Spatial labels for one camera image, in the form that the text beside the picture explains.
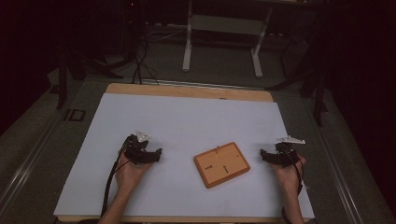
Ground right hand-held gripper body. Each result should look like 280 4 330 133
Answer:
271 135 306 168

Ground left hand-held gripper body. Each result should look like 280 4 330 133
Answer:
123 130 153 166

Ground orange wooden box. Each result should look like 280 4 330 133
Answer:
192 141 251 189

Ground person's left hand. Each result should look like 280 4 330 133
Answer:
114 152 154 196

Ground person's right hand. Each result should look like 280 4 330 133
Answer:
270 154 308 196

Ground white paper sheet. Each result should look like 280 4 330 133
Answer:
53 92 316 219

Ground black tripod stand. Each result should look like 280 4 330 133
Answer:
54 49 126 110
266 27 332 128

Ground wooden table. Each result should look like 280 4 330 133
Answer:
57 82 313 224

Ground white metal stand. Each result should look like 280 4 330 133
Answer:
181 0 276 79

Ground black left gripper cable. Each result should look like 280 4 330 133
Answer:
100 135 133 218

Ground metal floor rail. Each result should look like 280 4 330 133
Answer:
301 98 366 224
0 102 66 216

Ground black square floor bracket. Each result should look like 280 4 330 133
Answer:
63 108 87 122

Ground black floor cables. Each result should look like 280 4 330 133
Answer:
132 24 189 86

